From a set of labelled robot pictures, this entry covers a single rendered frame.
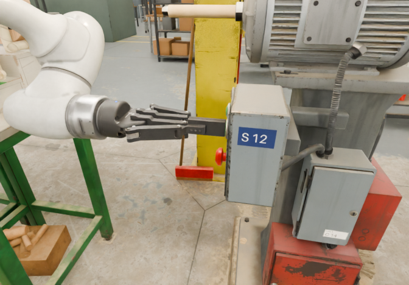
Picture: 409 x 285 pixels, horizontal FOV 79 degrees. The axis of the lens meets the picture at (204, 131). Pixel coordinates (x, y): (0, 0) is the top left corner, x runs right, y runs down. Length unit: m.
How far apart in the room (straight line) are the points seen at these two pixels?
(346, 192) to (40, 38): 0.75
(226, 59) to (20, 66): 1.07
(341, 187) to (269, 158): 0.30
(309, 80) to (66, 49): 0.53
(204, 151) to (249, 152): 1.50
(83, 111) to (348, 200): 0.64
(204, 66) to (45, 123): 1.26
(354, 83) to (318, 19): 0.17
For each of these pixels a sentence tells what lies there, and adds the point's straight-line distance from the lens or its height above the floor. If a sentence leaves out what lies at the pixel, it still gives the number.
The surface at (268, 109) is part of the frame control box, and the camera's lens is 0.43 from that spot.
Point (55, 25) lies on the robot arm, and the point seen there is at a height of 1.24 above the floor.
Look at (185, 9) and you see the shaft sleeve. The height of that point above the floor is 1.26.
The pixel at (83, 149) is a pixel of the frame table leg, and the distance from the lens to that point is 1.30.
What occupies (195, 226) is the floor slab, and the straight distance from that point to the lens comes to 1.69.
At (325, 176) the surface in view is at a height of 0.90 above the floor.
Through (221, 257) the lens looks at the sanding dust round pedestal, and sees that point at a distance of 1.56.
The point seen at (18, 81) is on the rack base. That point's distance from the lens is 1.15.
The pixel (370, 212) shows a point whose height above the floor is 0.72.
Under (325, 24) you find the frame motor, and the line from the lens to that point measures 0.60.
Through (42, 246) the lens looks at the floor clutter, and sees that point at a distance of 1.67.
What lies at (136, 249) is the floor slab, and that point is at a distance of 1.64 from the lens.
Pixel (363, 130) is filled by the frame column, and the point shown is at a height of 0.99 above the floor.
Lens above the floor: 1.28
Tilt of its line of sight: 28 degrees down
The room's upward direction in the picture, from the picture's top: straight up
